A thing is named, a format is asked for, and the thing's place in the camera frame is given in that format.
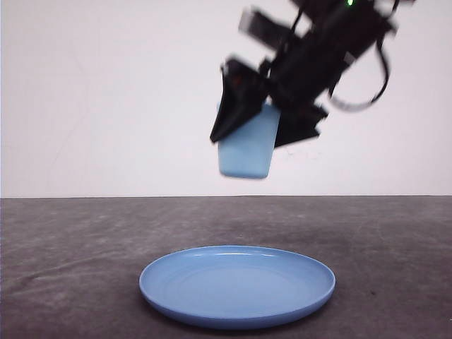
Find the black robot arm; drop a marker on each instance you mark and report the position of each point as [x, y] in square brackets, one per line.
[346, 5]

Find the blue plastic plate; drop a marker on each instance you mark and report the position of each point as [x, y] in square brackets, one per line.
[236, 287]

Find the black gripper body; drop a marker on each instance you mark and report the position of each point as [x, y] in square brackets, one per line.
[334, 38]

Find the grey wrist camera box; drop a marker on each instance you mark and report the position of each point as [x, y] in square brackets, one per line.
[266, 31]

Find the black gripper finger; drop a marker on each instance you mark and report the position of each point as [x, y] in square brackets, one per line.
[299, 124]
[244, 90]

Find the light blue plastic cup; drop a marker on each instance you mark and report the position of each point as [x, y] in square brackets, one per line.
[247, 152]

